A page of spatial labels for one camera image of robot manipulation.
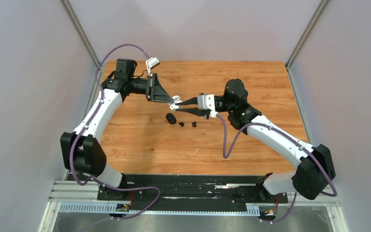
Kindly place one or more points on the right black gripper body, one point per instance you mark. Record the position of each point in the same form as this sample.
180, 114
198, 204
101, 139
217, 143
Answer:
222, 106

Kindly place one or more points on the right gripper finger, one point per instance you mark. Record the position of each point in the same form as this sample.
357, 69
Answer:
192, 101
195, 111

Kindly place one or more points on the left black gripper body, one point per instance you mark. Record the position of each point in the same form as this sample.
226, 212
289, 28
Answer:
150, 86

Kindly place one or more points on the white earbud charging case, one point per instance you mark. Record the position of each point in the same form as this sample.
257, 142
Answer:
176, 99

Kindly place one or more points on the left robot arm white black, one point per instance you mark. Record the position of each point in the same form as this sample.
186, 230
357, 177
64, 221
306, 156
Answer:
81, 148

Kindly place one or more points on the black earbud charging case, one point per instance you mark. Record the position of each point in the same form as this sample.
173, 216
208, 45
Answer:
171, 118

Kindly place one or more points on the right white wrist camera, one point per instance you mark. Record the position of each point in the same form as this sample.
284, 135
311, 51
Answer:
206, 105

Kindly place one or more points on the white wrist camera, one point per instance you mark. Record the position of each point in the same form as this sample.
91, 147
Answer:
150, 64
206, 105

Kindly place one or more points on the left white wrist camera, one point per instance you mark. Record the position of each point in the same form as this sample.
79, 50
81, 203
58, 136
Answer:
150, 64

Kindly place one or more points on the aluminium frame rail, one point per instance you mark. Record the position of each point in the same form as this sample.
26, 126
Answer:
69, 197

